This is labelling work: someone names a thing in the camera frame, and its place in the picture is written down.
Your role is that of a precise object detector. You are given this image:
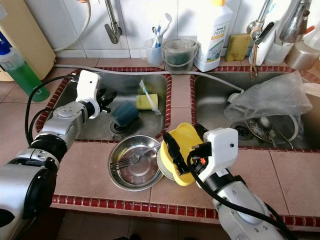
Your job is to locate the cream plastic ladle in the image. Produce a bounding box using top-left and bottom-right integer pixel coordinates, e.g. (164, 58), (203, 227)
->
(302, 82), (320, 99)

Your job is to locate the brown hanging cord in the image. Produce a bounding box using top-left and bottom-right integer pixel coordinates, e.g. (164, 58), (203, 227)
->
(251, 42), (260, 79)

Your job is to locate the yellow green sponge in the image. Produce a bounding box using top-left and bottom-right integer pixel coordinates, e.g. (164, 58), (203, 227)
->
(136, 94), (159, 111)

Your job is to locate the white plastic container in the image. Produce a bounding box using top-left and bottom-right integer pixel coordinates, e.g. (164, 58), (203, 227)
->
(250, 30), (289, 66)

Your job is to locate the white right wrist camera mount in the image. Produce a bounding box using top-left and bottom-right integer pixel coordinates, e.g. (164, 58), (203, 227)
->
(200, 127), (239, 183)

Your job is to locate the clear plastic bucket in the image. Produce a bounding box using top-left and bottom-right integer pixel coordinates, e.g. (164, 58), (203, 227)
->
(162, 38), (199, 73)

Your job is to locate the chrome conical spout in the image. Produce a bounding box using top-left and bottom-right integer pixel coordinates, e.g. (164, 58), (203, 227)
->
(277, 0), (312, 44)

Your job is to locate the clear toothbrush cup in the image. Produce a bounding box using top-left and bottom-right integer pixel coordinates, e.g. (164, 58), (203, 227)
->
(144, 37), (165, 67)

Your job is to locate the white detergent bottle yellow cap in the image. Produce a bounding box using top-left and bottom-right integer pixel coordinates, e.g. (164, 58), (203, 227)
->
(193, 0), (233, 72)

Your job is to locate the long grey hose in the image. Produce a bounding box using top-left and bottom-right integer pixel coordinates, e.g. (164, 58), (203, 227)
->
(52, 62), (246, 103)

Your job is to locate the shallow steel bowl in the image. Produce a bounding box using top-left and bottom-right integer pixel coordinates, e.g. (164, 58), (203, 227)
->
(108, 135), (165, 192)

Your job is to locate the white green handled utensil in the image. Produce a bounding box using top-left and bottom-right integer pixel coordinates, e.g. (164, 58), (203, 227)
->
(139, 80), (163, 116)

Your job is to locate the green dish soap bottle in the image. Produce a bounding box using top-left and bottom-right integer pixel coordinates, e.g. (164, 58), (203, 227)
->
(0, 45), (51, 102)

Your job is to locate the clear plastic bag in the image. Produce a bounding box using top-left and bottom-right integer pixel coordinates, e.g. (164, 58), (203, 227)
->
(225, 70), (313, 121)

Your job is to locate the chrome lever faucet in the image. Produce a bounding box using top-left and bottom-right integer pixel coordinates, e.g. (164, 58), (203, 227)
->
(246, 0), (277, 51)

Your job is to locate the blue white toothbrush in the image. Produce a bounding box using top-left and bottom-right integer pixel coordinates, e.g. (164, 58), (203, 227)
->
(153, 25), (164, 49)

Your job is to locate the mustard yellow sponge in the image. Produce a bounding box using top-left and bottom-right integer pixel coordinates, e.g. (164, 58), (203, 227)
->
(225, 33), (252, 62)

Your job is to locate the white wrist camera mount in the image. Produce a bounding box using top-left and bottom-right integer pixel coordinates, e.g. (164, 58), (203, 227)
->
(77, 70), (103, 103)
(200, 127), (239, 183)

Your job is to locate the white rimmed steel bowl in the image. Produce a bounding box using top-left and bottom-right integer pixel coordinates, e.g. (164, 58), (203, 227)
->
(245, 114), (301, 147)

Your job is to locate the steel cup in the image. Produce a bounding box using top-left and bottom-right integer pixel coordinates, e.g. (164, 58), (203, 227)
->
(298, 40), (320, 71)

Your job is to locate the beige water filter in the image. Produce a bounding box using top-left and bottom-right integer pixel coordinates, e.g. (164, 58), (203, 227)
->
(0, 0), (57, 81)

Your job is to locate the yellow plastic bowl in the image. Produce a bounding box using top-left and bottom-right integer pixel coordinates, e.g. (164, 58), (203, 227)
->
(162, 122), (206, 187)

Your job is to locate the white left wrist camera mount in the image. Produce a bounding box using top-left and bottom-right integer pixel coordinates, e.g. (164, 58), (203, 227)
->
(77, 70), (103, 103)

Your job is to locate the white curved hose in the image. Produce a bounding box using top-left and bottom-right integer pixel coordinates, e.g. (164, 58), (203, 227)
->
(52, 0), (92, 52)

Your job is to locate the steel sink basin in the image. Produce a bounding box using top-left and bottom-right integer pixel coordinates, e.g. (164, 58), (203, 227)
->
(37, 70), (171, 146)
(190, 72), (320, 151)

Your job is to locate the blue mug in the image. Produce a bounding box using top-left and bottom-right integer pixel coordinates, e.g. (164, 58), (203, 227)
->
(111, 101), (140, 127)

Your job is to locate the cream bowl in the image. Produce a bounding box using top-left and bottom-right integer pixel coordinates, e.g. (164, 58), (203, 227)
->
(157, 145), (173, 181)

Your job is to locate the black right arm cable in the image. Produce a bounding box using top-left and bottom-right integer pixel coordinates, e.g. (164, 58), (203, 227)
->
(187, 150), (298, 240)

